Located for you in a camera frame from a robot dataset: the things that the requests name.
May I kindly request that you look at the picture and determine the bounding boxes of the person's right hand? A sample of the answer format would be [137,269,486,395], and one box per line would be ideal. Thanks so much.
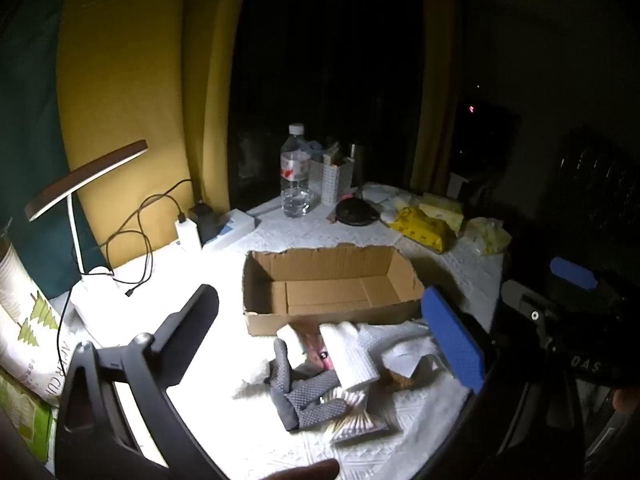
[611,387,640,413]

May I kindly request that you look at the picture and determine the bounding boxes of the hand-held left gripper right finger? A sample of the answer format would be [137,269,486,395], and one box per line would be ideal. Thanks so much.
[421,285,533,480]

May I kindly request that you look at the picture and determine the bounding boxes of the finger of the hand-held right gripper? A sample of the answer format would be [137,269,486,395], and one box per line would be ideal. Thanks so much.
[501,280,556,331]
[550,256,626,306]

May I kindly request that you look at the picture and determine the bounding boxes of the white perforated basket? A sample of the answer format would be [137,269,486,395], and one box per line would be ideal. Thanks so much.
[309,152,359,206]

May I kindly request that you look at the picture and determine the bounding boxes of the black cable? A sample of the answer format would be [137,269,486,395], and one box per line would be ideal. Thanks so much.
[92,179,201,297]
[125,192,187,297]

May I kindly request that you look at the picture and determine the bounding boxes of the crumpled clear plastic wrapper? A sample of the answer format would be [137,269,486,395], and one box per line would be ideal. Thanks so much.
[462,217,512,257]

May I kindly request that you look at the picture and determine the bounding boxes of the white tissue pack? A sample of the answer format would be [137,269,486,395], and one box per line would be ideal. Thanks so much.
[379,195,422,224]

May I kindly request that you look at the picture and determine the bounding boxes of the beige packet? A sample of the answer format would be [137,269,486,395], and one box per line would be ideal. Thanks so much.
[324,139,347,167]

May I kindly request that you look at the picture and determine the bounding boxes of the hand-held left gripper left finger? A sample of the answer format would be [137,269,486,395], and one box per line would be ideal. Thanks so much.
[54,284,231,480]

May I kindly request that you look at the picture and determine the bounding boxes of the black round object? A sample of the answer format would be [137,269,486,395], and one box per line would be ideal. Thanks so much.
[335,199,381,227]

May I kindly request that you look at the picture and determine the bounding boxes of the black power adapter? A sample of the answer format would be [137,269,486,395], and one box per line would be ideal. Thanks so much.
[189,202,222,239]

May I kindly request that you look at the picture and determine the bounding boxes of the dark device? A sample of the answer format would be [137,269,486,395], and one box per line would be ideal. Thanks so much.
[449,102,522,197]

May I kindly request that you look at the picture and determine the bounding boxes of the green patterned box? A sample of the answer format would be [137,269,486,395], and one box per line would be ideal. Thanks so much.
[0,374,54,462]

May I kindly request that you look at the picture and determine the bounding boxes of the brown plush toy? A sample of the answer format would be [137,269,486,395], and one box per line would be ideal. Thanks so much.
[382,369,417,391]

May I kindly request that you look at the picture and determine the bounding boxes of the yellow curtain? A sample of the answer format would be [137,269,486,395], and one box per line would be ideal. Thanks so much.
[410,0,468,192]
[56,0,252,272]

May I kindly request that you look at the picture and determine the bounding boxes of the white ribbed towel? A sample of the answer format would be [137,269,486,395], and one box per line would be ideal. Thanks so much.
[320,321,382,391]

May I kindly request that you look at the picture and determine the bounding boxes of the cotton swab bag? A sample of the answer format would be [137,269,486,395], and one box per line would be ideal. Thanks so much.
[320,389,392,444]

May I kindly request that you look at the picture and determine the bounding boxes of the dark slatted furniture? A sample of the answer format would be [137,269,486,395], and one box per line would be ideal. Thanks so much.
[550,125,640,261]

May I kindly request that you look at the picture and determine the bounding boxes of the white charger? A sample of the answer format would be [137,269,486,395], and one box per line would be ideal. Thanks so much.
[175,219,203,254]

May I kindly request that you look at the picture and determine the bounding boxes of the white and blue box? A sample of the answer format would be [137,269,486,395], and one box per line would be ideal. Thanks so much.
[202,210,259,251]

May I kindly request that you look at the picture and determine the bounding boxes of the dark window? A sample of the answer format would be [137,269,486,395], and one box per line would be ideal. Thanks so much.
[229,0,426,211]

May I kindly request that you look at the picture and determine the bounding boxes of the grey dotted socks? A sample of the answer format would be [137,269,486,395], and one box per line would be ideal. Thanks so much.
[270,337,349,432]

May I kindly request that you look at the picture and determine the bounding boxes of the pink plush toy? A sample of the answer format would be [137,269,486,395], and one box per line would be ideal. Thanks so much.
[300,330,337,372]

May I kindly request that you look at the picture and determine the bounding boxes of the tree print paper bag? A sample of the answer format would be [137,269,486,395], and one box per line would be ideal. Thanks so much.
[0,235,77,407]

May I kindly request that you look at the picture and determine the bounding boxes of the teal curtain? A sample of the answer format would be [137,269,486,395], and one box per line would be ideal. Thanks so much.
[0,0,103,307]

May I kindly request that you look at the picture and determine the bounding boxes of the person's left hand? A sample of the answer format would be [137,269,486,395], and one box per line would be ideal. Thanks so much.
[260,459,342,480]

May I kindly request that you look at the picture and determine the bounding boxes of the metal flask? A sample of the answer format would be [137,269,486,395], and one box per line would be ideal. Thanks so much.
[350,142,366,189]

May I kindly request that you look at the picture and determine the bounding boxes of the white textured tablecloth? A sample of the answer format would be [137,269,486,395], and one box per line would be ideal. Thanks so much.
[45,182,506,480]

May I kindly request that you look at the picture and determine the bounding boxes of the cardboard box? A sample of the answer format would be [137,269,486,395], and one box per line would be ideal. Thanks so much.
[242,244,426,337]

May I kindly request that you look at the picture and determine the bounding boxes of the pale yellow tissue pack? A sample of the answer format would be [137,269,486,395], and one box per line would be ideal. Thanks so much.
[419,192,466,234]

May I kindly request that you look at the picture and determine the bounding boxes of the clear water bottle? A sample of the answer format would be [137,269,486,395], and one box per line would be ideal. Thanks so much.
[279,122,314,219]

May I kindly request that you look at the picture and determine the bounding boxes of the white folded cloth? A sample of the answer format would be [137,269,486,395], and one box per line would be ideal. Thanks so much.
[277,325,312,362]

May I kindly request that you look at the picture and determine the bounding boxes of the white desk lamp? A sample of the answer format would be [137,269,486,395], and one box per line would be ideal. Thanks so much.
[25,140,149,333]

